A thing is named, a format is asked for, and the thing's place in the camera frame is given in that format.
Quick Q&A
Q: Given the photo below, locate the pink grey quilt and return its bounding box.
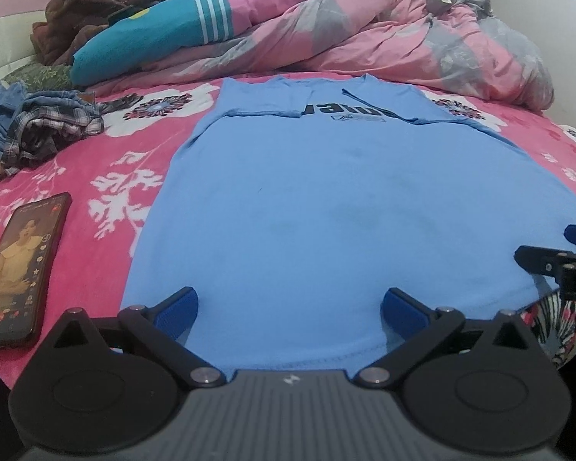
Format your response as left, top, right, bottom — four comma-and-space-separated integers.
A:
71, 0, 554, 111

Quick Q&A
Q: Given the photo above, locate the pile of jeans and plaid clothes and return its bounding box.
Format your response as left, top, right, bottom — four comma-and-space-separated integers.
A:
0, 81, 142, 181

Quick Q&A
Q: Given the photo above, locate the light blue t-shirt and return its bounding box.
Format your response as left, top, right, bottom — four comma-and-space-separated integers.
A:
122, 76, 576, 373

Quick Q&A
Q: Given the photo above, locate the smartphone with lit screen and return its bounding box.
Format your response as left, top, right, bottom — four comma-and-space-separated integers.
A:
0, 192, 71, 348

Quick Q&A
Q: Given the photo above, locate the green patterned pillow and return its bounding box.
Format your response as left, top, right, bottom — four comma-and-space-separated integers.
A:
3, 63, 74, 93

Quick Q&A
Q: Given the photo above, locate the teal pink striped pillow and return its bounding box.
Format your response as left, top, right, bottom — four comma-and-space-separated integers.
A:
70, 0, 306, 86

